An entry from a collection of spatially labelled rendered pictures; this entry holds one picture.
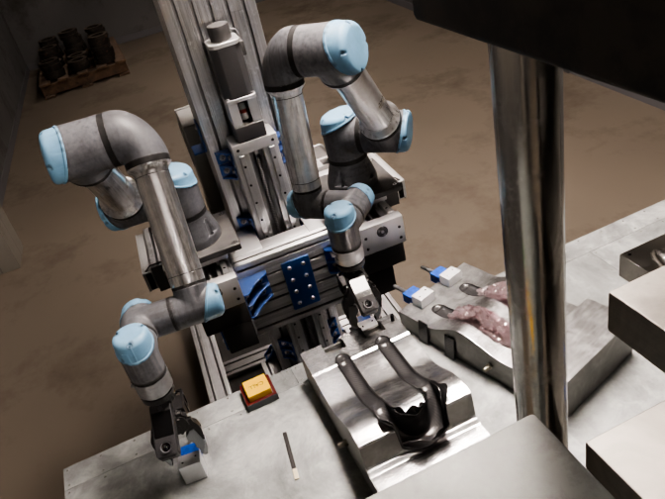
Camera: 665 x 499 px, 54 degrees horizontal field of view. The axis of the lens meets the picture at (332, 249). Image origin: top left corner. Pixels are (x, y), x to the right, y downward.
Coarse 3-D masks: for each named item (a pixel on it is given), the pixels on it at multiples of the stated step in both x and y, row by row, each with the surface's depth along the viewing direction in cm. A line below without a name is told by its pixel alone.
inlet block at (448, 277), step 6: (426, 270) 186; (432, 270) 184; (438, 270) 182; (444, 270) 181; (450, 270) 179; (456, 270) 178; (432, 276) 181; (438, 276) 180; (444, 276) 177; (450, 276) 176; (456, 276) 177; (444, 282) 178; (450, 282) 177; (456, 282) 178
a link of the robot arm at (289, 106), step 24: (264, 72) 151; (288, 72) 148; (288, 96) 153; (288, 120) 156; (288, 144) 159; (312, 144) 162; (288, 168) 164; (312, 168) 163; (312, 192) 166; (312, 216) 169
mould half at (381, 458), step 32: (384, 320) 166; (320, 352) 161; (352, 352) 159; (416, 352) 155; (320, 384) 153; (384, 384) 149; (448, 384) 138; (352, 416) 138; (448, 416) 136; (352, 448) 138; (384, 448) 132; (448, 448) 134; (384, 480) 131
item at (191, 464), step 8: (184, 448) 151; (192, 448) 151; (184, 456) 147; (192, 456) 147; (200, 456) 147; (184, 464) 146; (192, 464) 145; (200, 464) 146; (184, 472) 146; (192, 472) 146; (200, 472) 147; (184, 480) 147; (192, 480) 148
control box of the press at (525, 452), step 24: (504, 432) 60; (528, 432) 60; (456, 456) 59; (480, 456) 59; (504, 456) 58; (528, 456) 58; (552, 456) 57; (408, 480) 58; (432, 480) 58; (456, 480) 57; (480, 480) 57; (504, 480) 56; (528, 480) 56; (552, 480) 55; (576, 480) 55
